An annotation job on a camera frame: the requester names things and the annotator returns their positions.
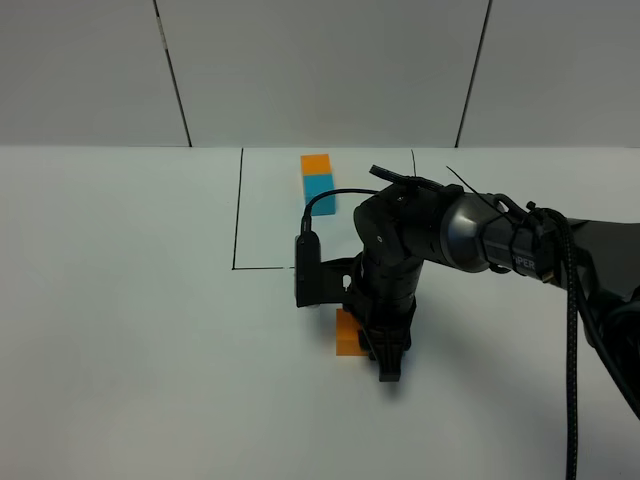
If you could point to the blue template block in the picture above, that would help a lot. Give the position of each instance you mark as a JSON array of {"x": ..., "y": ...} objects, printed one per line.
[{"x": 316, "y": 185}]

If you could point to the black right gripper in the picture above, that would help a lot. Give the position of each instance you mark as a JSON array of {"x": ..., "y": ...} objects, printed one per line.
[{"x": 388, "y": 293}]

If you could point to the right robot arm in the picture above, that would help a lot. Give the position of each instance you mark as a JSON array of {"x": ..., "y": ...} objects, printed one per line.
[{"x": 415, "y": 220}]

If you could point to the orange template block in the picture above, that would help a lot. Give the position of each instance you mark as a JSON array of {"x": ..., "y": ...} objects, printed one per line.
[{"x": 315, "y": 164}]

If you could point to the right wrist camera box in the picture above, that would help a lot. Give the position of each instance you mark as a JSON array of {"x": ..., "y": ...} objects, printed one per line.
[{"x": 318, "y": 282}]

